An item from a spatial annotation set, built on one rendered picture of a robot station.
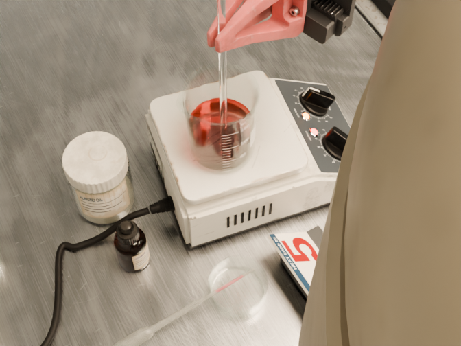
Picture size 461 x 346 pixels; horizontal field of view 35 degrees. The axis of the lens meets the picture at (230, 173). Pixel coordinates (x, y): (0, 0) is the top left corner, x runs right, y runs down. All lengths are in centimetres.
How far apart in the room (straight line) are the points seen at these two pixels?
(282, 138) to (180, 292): 17
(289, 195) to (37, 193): 26
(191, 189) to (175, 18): 30
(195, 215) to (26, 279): 18
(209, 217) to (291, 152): 9
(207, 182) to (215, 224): 5
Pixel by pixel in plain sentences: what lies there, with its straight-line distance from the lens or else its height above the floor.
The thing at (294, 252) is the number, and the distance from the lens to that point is 68.
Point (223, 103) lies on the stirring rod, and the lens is 58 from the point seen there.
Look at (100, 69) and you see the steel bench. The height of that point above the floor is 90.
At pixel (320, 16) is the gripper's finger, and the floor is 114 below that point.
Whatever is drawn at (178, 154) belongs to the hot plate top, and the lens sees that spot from 66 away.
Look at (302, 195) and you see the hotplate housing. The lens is 69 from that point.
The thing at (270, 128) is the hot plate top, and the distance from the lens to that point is 68.
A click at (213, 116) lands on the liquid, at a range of 64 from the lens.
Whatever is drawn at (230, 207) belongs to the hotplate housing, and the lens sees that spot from 66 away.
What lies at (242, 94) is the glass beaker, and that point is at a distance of 63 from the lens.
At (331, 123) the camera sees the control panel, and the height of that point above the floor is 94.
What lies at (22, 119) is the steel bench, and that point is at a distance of 82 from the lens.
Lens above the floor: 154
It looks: 58 degrees down
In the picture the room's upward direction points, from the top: 1 degrees clockwise
